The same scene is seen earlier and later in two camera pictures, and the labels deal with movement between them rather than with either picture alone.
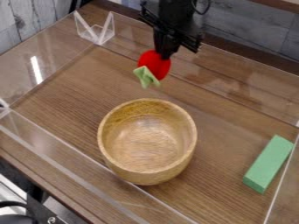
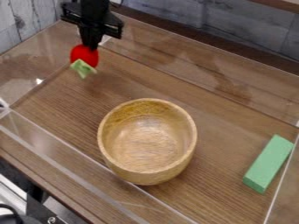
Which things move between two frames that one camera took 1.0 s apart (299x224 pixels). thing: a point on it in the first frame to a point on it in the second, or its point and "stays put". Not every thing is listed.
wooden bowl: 148,138 stays put
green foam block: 269,164 stays put
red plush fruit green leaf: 154,68 to 85,59
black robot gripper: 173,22 to 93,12
